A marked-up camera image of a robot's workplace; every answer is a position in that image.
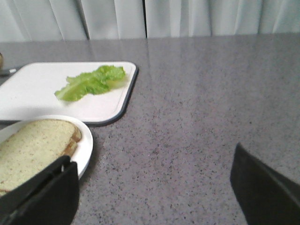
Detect white round plate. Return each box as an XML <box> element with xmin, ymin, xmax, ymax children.
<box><xmin>0</xmin><ymin>115</ymin><xmax>93</xmax><ymax>179</ymax></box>

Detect grey white curtain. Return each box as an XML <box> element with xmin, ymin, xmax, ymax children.
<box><xmin>0</xmin><ymin>0</ymin><xmax>300</xmax><ymax>42</ymax></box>

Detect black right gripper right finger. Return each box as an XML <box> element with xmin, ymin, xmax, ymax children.
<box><xmin>230</xmin><ymin>143</ymin><xmax>300</xmax><ymax>225</ymax></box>

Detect green lettuce leaf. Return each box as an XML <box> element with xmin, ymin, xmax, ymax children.
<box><xmin>55</xmin><ymin>65</ymin><xmax>127</xmax><ymax>102</ymax></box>

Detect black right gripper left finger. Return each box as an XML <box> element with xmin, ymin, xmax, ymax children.
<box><xmin>0</xmin><ymin>156</ymin><xmax>79</xmax><ymax>225</ymax></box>

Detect bread slice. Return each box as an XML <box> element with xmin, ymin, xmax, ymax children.
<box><xmin>0</xmin><ymin>139</ymin><xmax>77</xmax><ymax>196</ymax></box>
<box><xmin>0</xmin><ymin>119</ymin><xmax>82</xmax><ymax>195</ymax></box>

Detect white cutting board black rim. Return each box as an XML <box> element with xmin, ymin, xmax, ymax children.
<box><xmin>0</xmin><ymin>61</ymin><xmax>138</xmax><ymax>126</ymax></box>

